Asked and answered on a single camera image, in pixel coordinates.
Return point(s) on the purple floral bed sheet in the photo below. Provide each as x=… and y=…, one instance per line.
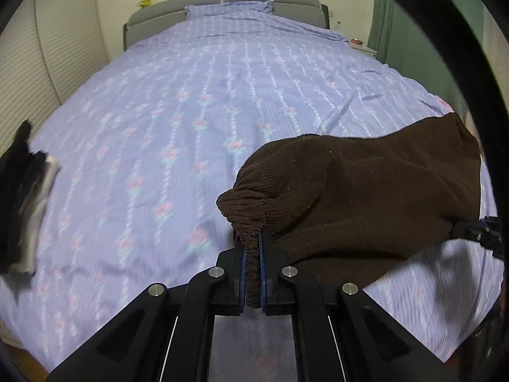
x=222, y=135

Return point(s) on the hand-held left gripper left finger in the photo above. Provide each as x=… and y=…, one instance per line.
x=239, y=264

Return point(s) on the white nightstand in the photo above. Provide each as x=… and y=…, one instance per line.
x=365, y=51

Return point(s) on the black and white folded clothes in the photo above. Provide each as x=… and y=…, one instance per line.
x=26, y=203

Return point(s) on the white ribbed wardrobe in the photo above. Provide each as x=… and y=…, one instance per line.
x=43, y=63

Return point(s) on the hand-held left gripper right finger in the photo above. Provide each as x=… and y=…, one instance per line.
x=263, y=264

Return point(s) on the green curtain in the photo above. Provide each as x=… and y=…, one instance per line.
x=391, y=28

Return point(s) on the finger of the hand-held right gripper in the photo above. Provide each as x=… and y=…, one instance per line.
x=475, y=232

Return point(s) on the brown knitted sweater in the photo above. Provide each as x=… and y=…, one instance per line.
x=358, y=195

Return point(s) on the yellow toy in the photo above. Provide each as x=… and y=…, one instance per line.
x=144, y=3

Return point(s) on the grey padded headboard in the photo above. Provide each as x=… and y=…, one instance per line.
x=222, y=8

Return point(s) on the purple floral pillow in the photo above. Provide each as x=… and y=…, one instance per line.
x=230, y=8

